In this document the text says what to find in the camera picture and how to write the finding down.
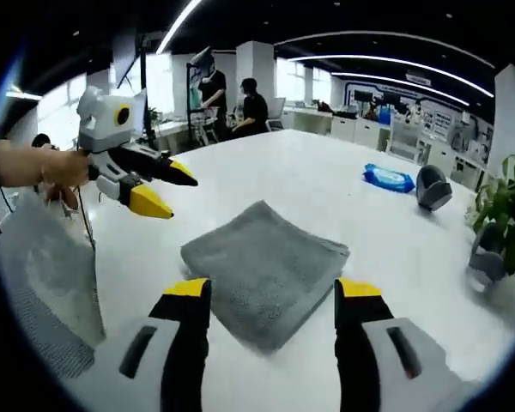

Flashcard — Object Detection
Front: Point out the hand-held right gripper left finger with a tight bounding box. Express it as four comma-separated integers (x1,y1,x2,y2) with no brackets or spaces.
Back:
79,277,212,412

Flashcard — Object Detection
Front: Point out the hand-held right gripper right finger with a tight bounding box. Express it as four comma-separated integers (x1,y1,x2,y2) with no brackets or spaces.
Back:
333,277,485,412

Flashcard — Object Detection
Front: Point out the grey towel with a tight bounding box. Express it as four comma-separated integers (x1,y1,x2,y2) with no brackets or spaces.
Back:
179,200,351,354

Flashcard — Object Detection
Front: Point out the person's left hand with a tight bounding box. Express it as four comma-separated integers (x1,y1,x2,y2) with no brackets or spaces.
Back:
40,148,92,211

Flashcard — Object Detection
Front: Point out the black stand pole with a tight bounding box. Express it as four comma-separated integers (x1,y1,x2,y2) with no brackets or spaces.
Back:
138,33,160,149

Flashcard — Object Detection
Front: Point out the grey mesh office chair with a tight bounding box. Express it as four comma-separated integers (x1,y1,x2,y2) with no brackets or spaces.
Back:
0,188,108,379

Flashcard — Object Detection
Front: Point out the white table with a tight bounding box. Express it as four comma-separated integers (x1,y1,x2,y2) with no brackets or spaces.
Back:
0,128,515,412

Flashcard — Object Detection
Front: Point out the blue wipes packet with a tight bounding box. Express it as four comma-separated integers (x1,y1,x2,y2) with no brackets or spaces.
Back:
362,162,415,194

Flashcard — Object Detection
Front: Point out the grey headband device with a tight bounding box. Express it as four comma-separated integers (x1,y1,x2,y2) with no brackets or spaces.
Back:
415,165,453,212

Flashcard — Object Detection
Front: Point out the green potted plant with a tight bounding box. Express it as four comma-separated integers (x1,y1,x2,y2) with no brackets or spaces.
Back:
471,154,515,287

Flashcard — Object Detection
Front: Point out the black cable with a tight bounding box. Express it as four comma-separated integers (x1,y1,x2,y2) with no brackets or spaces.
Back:
75,184,98,254

